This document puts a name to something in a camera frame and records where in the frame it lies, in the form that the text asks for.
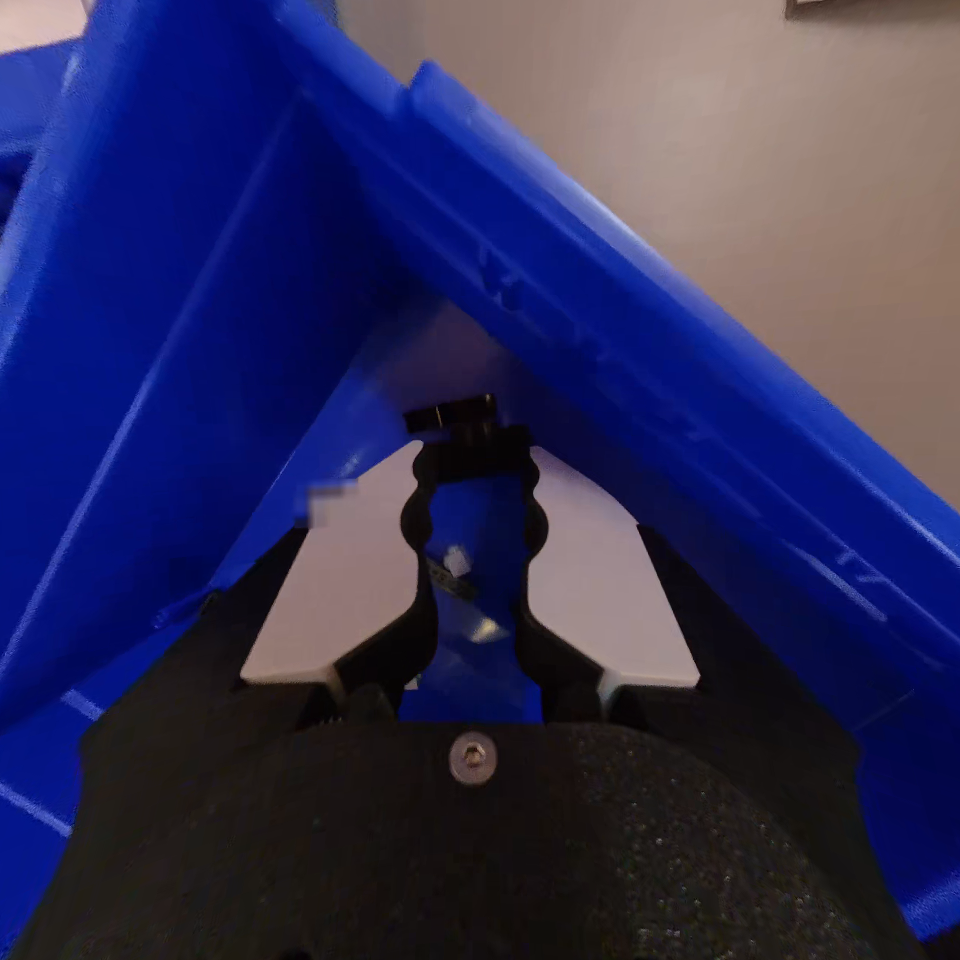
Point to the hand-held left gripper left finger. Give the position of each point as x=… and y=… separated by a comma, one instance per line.
x=337, y=600

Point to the light grey small bracket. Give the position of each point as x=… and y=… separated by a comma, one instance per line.
x=456, y=561

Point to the dark grey long plate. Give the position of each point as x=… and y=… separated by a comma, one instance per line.
x=454, y=586

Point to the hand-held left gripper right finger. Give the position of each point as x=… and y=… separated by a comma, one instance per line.
x=607, y=600

